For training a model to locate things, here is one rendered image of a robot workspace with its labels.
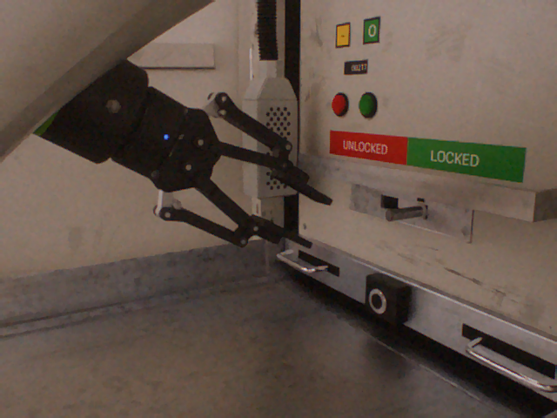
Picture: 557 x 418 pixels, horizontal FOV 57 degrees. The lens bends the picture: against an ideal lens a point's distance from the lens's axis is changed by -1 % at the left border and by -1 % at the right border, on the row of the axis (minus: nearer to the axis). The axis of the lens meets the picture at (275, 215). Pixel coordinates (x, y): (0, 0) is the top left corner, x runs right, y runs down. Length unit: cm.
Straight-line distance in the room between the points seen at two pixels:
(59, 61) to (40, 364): 51
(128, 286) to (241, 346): 23
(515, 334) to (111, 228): 67
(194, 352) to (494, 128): 43
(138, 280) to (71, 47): 64
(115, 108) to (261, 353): 36
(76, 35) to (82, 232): 79
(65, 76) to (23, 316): 61
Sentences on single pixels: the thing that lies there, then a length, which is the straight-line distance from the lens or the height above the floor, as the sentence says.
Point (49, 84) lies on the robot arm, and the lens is 22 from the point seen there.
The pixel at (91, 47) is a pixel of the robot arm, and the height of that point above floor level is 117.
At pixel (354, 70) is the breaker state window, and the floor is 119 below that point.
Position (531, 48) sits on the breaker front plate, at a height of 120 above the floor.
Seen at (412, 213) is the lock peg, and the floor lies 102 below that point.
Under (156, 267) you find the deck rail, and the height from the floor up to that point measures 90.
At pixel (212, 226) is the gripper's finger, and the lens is 51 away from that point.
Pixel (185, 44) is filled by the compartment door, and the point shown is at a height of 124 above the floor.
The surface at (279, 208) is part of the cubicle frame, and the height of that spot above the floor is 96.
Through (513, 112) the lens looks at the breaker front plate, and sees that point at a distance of 57.
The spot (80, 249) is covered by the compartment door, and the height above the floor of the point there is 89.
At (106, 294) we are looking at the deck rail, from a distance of 81.
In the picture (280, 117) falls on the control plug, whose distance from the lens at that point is 76.
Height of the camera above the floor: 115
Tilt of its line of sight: 13 degrees down
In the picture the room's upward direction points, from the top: straight up
